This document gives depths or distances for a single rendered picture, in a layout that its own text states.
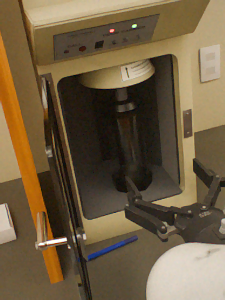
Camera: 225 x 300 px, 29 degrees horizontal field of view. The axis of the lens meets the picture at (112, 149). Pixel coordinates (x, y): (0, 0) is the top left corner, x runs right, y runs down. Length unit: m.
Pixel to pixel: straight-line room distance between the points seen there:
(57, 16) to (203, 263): 0.46
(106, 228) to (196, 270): 0.66
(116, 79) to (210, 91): 0.65
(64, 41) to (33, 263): 0.55
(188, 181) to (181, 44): 0.34
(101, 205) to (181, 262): 0.65
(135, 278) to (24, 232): 0.34
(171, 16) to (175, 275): 0.51
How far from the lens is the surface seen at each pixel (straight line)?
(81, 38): 0.80
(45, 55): 0.82
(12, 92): 0.79
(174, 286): 0.45
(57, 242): 0.72
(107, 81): 0.94
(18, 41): 1.30
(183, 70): 0.96
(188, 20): 0.87
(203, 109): 1.55
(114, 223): 1.08
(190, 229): 0.68
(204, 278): 0.43
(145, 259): 1.04
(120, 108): 1.00
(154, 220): 0.71
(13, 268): 1.10
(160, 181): 1.15
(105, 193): 1.13
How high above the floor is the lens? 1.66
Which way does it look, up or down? 29 degrees down
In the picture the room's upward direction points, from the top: 9 degrees counter-clockwise
